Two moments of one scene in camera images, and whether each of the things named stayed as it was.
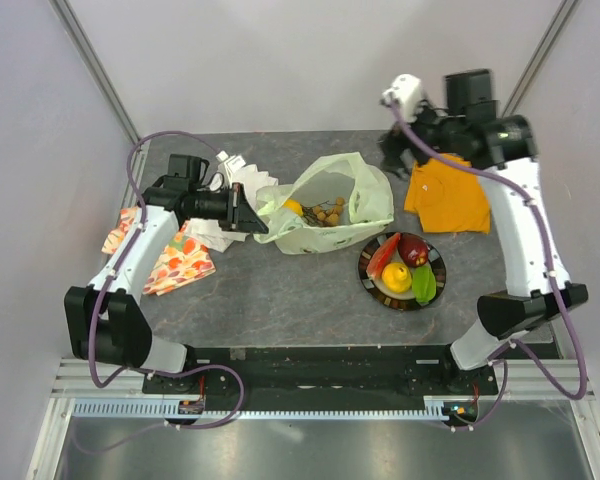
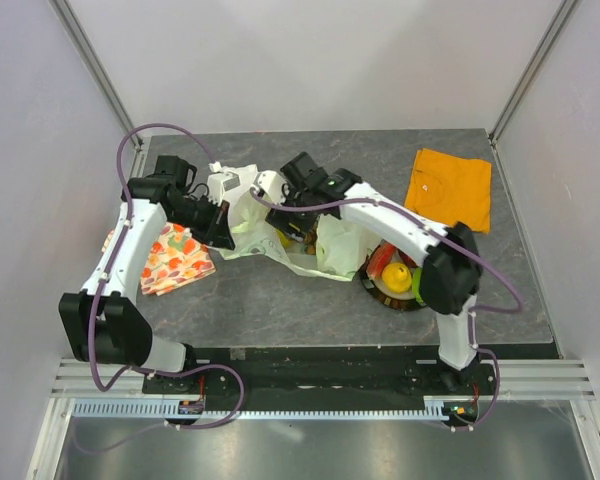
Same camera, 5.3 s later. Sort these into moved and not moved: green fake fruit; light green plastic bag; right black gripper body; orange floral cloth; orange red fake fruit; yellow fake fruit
Moved: light green plastic bag; right black gripper body
Not moved: orange floral cloth; yellow fake fruit; orange red fake fruit; green fake fruit
